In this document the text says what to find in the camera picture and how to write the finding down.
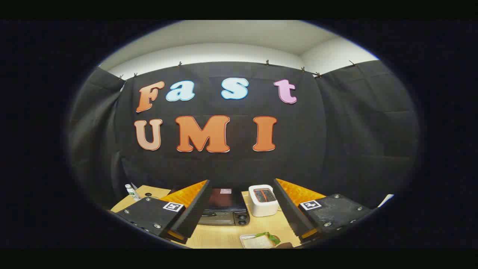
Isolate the black backdrop cloth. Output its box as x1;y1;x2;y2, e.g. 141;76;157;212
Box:
69;62;419;210

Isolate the white plastic tray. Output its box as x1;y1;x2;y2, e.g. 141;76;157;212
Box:
240;234;279;249

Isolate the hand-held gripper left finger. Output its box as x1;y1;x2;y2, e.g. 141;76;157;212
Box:
116;179;212;245

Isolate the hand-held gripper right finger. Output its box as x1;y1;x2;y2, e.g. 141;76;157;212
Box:
273;178;378;244

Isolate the white bread toaster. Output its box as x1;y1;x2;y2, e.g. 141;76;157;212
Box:
248;184;279;217

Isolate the lettuce sandwich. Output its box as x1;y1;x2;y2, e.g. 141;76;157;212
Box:
245;232;294;249

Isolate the black toaster oven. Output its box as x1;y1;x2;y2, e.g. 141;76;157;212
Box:
198;188;250;226

